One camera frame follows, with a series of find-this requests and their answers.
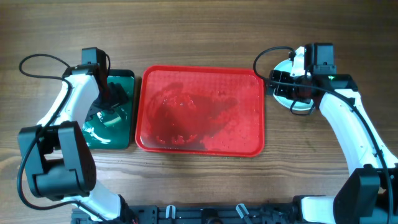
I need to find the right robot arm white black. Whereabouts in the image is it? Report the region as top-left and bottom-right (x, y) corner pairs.
(266, 43), (397, 223)

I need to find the black mounting rail base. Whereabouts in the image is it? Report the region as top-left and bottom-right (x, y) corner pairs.
(70, 202), (299, 224)

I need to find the red plastic tray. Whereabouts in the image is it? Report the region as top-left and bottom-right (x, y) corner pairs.
(135, 65), (265, 157)

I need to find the white plate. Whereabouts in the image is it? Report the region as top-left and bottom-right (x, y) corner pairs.
(273, 59), (313, 111)

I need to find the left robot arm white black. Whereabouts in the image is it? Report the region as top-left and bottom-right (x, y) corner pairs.
(17, 47), (139, 223)

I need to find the dark green tray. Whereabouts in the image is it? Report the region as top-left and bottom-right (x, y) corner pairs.
(82, 69), (136, 149)

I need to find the green yellow sponge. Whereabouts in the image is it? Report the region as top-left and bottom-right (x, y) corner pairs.
(97, 110), (123, 127)

